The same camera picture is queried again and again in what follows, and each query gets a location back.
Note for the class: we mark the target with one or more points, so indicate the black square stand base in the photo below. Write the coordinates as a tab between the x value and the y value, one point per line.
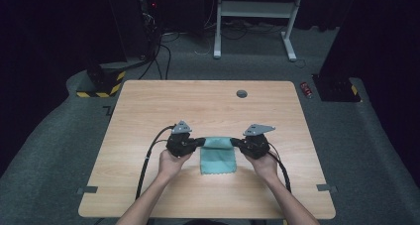
335	89

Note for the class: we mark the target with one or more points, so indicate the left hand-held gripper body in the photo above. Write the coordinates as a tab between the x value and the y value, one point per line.
180	144

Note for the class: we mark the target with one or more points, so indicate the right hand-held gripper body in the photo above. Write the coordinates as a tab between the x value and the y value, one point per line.
256	147

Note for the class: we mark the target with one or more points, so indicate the teal microfibre cloth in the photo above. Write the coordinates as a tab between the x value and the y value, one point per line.
218	157

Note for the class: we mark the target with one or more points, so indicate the red can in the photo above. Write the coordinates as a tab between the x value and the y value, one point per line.
306	90

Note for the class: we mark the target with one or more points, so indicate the dark equipment rack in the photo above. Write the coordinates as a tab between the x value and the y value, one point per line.
150	20

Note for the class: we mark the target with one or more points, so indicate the grey round table grommet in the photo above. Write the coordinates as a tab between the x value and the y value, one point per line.
242	93

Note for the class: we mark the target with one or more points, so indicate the black yellow striped stand base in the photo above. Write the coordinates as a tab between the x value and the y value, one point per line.
105	83

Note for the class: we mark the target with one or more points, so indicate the person's left hand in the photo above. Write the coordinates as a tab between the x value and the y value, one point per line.
170	165

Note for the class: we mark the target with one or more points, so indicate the white metal stand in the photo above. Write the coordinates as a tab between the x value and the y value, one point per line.
256	9

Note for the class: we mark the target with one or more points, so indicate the person's right hand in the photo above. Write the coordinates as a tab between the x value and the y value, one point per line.
265	167

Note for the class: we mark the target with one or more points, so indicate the black floor tape mark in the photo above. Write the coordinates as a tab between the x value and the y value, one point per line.
108	110

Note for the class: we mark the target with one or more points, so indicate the grey tape strip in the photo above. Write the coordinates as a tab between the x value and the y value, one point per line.
326	187
87	189

